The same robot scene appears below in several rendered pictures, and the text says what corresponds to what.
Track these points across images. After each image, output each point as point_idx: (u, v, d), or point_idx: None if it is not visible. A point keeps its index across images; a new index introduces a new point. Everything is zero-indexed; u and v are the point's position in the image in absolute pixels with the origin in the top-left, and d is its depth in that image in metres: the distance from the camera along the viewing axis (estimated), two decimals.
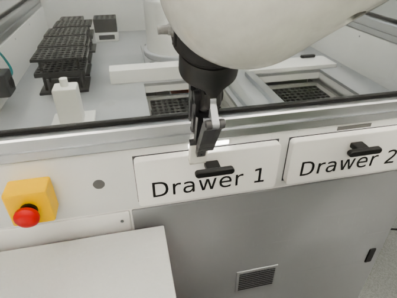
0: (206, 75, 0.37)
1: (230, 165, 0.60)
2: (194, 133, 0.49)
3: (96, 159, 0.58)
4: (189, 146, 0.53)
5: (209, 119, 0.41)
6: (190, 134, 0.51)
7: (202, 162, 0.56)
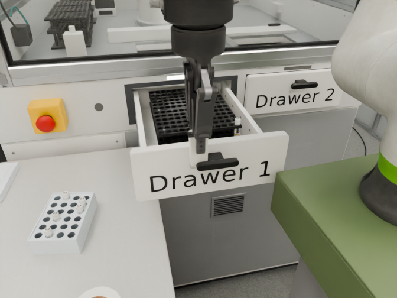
0: (194, 39, 0.40)
1: (234, 157, 0.55)
2: (192, 123, 0.50)
3: (97, 85, 0.77)
4: (189, 145, 0.53)
5: (202, 90, 0.43)
6: (189, 130, 0.52)
7: None
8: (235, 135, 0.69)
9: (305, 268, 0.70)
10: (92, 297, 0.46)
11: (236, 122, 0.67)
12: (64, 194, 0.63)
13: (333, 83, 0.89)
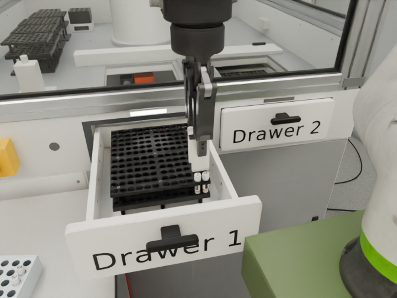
0: (194, 37, 0.41)
1: (193, 234, 0.45)
2: (192, 125, 0.50)
3: (50, 123, 0.68)
4: (188, 142, 0.54)
5: (202, 87, 0.43)
6: (188, 127, 0.53)
7: (205, 169, 0.54)
8: (204, 190, 0.59)
9: None
10: None
11: (205, 178, 0.57)
12: (195, 174, 0.57)
13: (319, 116, 0.81)
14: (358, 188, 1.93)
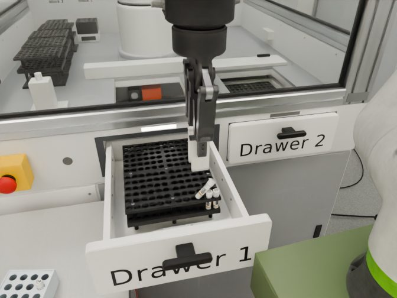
0: (195, 39, 0.40)
1: (207, 252, 0.48)
2: (193, 126, 0.49)
3: (64, 139, 0.70)
4: (188, 142, 0.54)
5: (203, 89, 0.43)
6: (188, 127, 0.53)
7: (205, 169, 0.55)
8: (214, 206, 0.61)
9: None
10: None
11: (215, 194, 0.59)
12: (207, 191, 0.59)
13: (324, 129, 0.83)
14: (360, 193, 1.96)
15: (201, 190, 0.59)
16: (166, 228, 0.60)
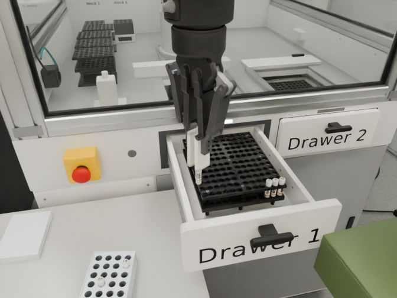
0: (210, 39, 0.41)
1: (289, 232, 0.53)
2: (198, 126, 0.50)
3: (131, 133, 0.76)
4: (189, 146, 0.53)
5: (220, 87, 0.44)
6: (187, 132, 0.52)
7: (207, 166, 0.55)
8: (279, 194, 0.66)
9: None
10: None
11: (282, 182, 0.65)
12: (273, 180, 0.64)
13: (365, 125, 0.88)
14: (377, 189, 2.01)
15: (266, 191, 0.66)
16: (236, 213, 0.65)
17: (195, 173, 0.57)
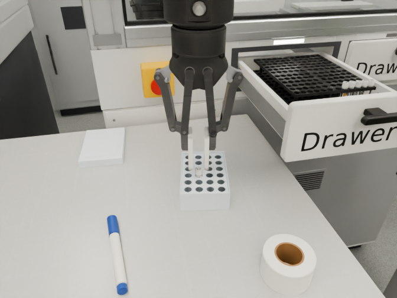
0: (225, 34, 0.43)
1: None
2: (209, 123, 0.50)
3: None
4: (192, 149, 0.52)
5: (231, 77, 0.47)
6: (188, 136, 0.51)
7: None
8: None
9: None
10: (279, 243, 0.44)
11: (371, 84, 0.64)
12: (363, 80, 0.64)
13: None
14: None
15: (354, 94, 0.65)
16: None
17: (347, 93, 0.64)
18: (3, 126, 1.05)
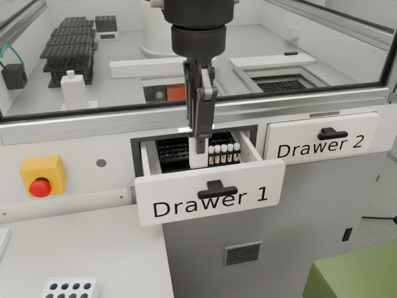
0: (195, 39, 0.40)
1: (233, 186, 0.58)
2: (192, 123, 0.50)
3: (99, 141, 0.67)
4: (189, 145, 0.53)
5: (202, 90, 0.43)
6: (189, 130, 0.52)
7: (203, 166, 0.55)
8: (234, 159, 0.72)
9: None
10: None
11: (236, 148, 0.70)
12: (228, 145, 0.70)
13: (363, 130, 0.80)
14: (376, 194, 1.92)
15: (221, 156, 0.71)
16: None
17: (215, 155, 0.70)
18: None
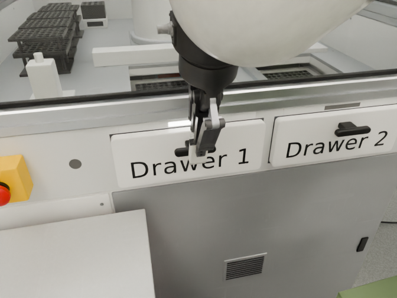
0: (206, 74, 0.37)
1: None
2: (194, 133, 0.49)
3: (71, 136, 0.55)
4: (189, 146, 0.53)
5: (209, 119, 0.41)
6: (190, 134, 0.51)
7: (202, 162, 0.56)
8: None
9: None
10: None
11: None
12: None
13: (387, 125, 0.68)
14: None
15: None
16: None
17: None
18: None
